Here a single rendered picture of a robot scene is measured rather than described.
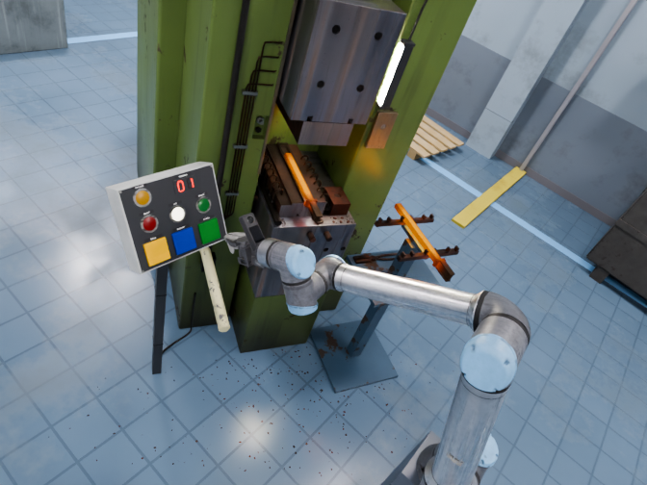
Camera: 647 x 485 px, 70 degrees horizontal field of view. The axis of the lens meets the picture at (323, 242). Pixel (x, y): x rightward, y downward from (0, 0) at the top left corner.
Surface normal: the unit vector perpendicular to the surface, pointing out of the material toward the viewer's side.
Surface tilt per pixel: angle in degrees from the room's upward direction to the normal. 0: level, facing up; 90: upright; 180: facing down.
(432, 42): 90
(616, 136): 90
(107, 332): 0
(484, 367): 83
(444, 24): 90
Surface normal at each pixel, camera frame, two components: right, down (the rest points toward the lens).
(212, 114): 0.33, 0.70
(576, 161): -0.62, 0.39
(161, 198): 0.73, 0.18
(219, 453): 0.26, -0.71
